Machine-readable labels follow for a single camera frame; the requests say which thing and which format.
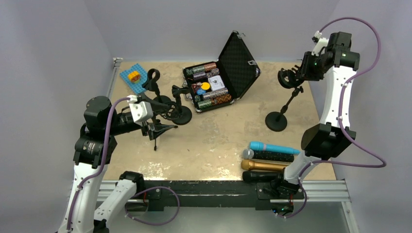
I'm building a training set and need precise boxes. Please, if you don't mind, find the black tripod mic stand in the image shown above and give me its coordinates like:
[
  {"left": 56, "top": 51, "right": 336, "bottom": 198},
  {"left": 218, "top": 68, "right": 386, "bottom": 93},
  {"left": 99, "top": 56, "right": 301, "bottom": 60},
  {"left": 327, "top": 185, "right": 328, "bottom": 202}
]
[{"left": 151, "top": 102, "right": 178, "bottom": 151}]

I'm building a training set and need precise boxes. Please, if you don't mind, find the black round-base mic stand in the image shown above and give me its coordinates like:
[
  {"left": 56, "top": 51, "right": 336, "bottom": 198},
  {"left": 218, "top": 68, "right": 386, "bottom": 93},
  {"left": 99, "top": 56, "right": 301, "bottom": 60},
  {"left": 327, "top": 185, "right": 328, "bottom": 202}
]
[{"left": 142, "top": 68, "right": 171, "bottom": 103}]

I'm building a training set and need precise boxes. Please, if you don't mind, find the shock-mount round-base stand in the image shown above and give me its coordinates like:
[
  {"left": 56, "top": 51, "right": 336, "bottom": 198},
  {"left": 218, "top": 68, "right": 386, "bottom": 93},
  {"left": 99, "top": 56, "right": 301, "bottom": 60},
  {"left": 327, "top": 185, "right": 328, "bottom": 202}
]
[{"left": 265, "top": 66, "right": 305, "bottom": 133}]

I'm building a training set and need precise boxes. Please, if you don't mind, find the silver-head black microphone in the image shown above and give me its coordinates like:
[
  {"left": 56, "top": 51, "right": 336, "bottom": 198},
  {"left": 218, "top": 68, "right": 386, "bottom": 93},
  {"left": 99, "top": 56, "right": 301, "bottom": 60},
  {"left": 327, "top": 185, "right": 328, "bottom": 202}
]
[{"left": 242, "top": 149, "right": 294, "bottom": 163}]

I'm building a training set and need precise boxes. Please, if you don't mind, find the blue microphone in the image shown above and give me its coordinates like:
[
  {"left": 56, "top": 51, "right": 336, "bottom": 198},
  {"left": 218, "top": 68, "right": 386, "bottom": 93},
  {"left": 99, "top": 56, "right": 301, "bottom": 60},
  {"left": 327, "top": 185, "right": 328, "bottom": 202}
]
[{"left": 249, "top": 141, "right": 300, "bottom": 154}]

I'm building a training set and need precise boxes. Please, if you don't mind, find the gold microphone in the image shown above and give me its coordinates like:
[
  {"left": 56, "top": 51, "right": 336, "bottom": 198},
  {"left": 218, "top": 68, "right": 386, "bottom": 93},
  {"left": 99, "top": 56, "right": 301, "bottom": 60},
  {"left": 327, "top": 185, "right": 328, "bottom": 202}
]
[{"left": 240, "top": 160, "right": 287, "bottom": 172}]

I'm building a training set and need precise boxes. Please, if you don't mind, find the black microphone orange end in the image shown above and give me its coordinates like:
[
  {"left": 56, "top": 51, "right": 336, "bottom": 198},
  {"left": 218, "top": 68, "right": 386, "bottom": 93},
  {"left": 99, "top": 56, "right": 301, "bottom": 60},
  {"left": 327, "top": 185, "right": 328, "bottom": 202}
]
[{"left": 242, "top": 171, "right": 283, "bottom": 183}]

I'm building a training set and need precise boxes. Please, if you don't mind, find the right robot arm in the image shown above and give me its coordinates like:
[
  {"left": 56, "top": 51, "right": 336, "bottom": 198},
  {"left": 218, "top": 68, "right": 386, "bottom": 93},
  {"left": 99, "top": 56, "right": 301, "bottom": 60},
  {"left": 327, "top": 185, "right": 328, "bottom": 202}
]
[{"left": 271, "top": 32, "right": 360, "bottom": 198}]

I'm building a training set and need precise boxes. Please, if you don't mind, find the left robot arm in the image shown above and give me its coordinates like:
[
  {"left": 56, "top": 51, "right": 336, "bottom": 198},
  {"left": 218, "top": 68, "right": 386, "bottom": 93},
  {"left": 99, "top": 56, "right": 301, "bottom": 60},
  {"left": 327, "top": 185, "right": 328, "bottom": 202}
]
[{"left": 58, "top": 94, "right": 172, "bottom": 233}]

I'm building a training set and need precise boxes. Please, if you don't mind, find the blue building baseplate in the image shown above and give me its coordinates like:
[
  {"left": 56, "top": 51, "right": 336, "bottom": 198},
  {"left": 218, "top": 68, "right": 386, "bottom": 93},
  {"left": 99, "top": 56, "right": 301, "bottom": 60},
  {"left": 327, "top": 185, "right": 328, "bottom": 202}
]
[{"left": 120, "top": 63, "right": 148, "bottom": 94}]

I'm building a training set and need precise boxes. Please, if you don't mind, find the yellow orange toy brick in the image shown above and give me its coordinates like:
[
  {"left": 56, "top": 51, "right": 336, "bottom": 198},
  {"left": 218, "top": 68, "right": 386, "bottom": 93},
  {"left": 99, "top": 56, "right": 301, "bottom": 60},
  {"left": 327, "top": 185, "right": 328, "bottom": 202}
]
[{"left": 127, "top": 70, "right": 141, "bottom": 83}]

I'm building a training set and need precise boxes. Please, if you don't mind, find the red triangular token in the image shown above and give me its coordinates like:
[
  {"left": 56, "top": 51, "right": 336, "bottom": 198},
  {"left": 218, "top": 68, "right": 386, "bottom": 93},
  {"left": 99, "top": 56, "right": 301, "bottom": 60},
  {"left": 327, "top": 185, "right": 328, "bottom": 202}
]
[{"left": 191, "top": 83, "right": 203, "bottom": 94}]

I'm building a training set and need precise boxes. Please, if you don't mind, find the yellow dealer chip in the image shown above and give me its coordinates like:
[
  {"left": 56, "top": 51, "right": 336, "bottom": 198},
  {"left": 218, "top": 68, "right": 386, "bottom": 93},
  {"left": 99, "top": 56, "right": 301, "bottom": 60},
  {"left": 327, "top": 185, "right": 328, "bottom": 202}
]
[{"left": 201, "top": 82, "right": 210, "bottom": 91}]

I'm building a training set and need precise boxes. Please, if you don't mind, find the black poker chip case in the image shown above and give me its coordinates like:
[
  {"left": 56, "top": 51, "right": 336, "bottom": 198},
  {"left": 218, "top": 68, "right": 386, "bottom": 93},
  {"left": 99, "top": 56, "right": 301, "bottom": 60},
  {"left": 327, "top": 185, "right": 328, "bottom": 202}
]
[{"left": 183, "top": 31, "right": 261, "bottom": 113}]

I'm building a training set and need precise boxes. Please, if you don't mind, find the white playing card deck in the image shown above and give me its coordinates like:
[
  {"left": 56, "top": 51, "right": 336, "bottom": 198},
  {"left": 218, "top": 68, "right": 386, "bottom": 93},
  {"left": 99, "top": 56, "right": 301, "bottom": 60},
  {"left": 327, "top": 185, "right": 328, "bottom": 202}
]
[{"left": 208, "top": 75, "right": 225, "bottom": 91}]

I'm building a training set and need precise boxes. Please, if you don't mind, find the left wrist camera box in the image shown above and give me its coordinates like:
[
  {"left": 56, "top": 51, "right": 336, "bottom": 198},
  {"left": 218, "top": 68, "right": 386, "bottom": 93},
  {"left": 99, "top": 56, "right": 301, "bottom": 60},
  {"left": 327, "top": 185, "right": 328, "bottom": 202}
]
[{"left": 129, "top": 101, "right": 154, "bottom": 126}]

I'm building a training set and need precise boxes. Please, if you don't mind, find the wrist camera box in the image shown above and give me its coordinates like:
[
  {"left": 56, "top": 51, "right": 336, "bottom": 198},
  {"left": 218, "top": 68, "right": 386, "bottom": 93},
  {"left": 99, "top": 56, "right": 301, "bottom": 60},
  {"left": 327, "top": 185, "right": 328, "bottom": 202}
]
[
  {"left": 129, "top": 101, "right": 154, "bottom": 126},
  {"left": 311, "top": 36, "right": 328, "bottom": 56}
]

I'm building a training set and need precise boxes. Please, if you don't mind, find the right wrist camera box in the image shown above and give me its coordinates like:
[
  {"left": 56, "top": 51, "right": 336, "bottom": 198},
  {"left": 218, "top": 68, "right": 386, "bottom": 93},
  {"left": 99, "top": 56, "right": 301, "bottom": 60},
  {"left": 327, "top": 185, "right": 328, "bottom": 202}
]
[{"left": 311, "top": 36, "right": 328, "bottom": 56}]

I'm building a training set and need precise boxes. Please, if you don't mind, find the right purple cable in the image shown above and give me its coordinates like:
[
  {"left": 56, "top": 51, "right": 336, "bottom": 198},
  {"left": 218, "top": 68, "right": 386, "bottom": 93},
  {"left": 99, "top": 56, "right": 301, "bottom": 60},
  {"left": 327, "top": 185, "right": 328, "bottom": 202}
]
[{"left": 297, "top": 17, "right": 387, "bottom": 181}]

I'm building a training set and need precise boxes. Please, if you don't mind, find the black front mounting rail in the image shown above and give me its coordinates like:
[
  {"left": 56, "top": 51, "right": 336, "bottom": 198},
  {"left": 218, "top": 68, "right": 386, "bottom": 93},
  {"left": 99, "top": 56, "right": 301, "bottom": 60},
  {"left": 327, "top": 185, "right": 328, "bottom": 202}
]
[{"left": 144, "top": 181, "right": 279, "bottom": 210}]

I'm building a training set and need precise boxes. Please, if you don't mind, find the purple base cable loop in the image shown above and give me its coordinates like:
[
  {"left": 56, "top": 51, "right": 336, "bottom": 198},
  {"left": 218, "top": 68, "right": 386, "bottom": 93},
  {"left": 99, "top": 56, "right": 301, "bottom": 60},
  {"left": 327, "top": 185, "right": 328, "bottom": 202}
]
[{"left": 124, "top": 186, "right": 181, "bottom": 226}]

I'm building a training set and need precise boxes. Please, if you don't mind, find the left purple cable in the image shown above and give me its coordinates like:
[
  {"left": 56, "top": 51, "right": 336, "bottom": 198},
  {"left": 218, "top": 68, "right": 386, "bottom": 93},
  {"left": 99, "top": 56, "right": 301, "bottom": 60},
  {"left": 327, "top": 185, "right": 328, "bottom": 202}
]
[{"left": 66, "top": 95, "right": 138, "bottom": 232}]

